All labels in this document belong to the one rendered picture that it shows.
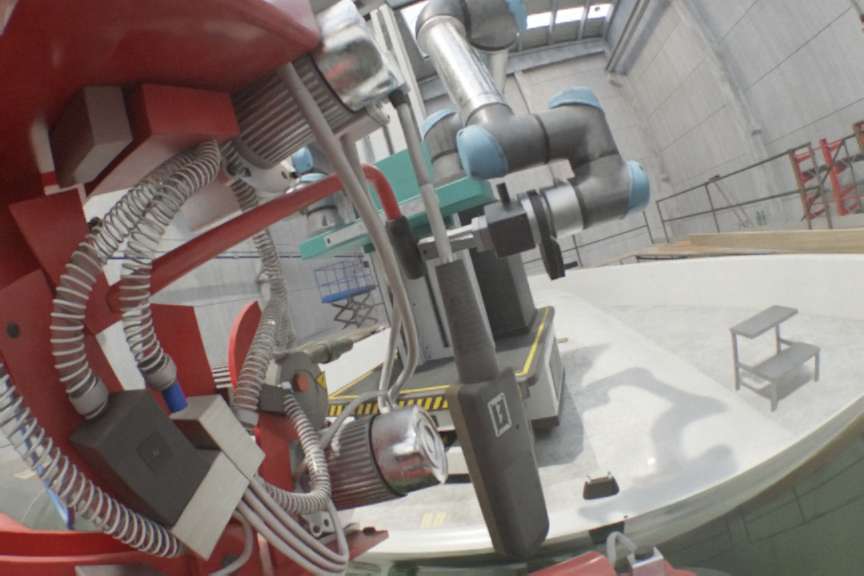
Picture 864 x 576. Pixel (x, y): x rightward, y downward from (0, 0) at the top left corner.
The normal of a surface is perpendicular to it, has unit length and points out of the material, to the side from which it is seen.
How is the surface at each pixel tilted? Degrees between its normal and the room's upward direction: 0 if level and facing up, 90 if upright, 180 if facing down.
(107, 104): 90
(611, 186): 88
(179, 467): 90
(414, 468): 87
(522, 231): 107
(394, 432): 43
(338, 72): 136
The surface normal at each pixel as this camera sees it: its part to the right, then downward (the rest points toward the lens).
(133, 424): 0.94, -0.28
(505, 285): -0.37, 0.04
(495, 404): 0.65, -0.23
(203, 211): -0.11, 0.28
